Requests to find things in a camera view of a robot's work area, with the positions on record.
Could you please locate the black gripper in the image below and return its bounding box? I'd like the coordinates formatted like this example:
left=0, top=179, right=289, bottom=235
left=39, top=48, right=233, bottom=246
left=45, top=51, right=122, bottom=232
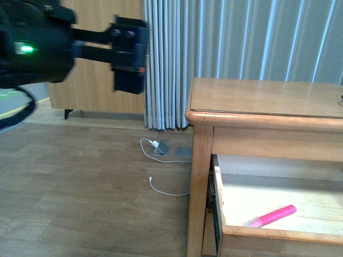
left=72, top=15, right=150, bottom=94

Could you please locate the wooden drawer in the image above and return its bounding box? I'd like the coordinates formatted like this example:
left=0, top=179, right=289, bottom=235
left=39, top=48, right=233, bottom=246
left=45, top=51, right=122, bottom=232
left=210, top=155, right=342, bottom=256

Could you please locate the pink marker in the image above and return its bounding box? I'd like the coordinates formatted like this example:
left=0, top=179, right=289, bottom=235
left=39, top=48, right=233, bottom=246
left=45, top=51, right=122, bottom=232
left=243, top=205, right=297, bottom=228

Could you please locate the light wooden cabinet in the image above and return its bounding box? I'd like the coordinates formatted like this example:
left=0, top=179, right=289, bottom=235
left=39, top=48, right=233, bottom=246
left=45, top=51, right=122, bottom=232
left=48, top=0, right=145, bottom=114

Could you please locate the black cabinet leg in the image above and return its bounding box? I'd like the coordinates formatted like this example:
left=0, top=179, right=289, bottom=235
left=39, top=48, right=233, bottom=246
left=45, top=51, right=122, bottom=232
left=64, top=109, right=73, bottom=120

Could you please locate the white charger plug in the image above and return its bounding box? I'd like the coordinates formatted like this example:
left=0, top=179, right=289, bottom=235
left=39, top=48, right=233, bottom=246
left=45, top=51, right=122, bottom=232
left=150, top=141, right=159, bottom=148

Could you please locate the open metal floor socket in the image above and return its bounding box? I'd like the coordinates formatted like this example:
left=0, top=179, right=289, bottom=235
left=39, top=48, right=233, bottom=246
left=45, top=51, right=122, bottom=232
left=153, top=140, right=170, bottom=156

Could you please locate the closed metal floor plate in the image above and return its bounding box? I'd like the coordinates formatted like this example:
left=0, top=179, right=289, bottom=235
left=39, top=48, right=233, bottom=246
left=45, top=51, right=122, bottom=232
left=175, top=147, right=192, bottom=158

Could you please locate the grey curtain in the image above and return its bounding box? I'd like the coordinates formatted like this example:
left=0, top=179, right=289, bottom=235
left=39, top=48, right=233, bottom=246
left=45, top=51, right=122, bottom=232
left=143, top=1, right=342, bottom=130

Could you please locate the wooden nightstand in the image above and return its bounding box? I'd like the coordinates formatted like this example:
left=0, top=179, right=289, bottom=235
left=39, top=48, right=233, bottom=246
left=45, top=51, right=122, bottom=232
left=185, top=78, right=342, bottom=256

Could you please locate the white charging cable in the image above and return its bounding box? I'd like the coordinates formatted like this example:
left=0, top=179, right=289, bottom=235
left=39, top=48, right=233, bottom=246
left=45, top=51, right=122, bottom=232
left=140, top=138, right=192, bottom=197

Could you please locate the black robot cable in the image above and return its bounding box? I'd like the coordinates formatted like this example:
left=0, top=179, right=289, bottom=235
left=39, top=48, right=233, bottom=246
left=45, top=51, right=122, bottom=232
left=0, top=86, right=37, bottom=132

